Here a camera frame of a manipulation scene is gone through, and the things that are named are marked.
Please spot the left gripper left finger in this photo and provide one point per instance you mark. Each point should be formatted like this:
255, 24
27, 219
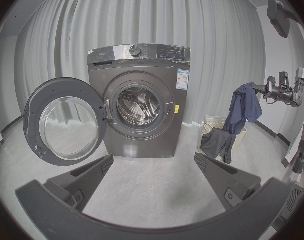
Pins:
88, 174

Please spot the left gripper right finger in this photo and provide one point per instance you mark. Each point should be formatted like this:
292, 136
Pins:
217, 174

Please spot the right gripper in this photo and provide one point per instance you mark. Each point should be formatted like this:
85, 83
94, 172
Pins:
274, 91

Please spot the dark blue T-shirt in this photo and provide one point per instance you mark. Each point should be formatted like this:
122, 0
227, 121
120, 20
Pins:
244, 106

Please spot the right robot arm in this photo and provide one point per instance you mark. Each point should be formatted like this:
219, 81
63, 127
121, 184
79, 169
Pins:
298, 96

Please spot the cream laundry basket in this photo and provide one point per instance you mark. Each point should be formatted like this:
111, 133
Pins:
213, 122

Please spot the grey washing machine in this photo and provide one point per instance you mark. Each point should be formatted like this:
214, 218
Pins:
142, 139

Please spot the washing machine door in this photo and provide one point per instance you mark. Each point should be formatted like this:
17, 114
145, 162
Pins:
34, 114

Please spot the dark grey garment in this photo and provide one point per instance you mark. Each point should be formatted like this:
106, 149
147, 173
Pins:
214, 141

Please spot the white curtain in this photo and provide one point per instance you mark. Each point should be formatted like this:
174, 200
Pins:
142, 16

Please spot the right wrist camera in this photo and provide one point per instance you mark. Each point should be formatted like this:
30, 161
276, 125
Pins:
271, 80

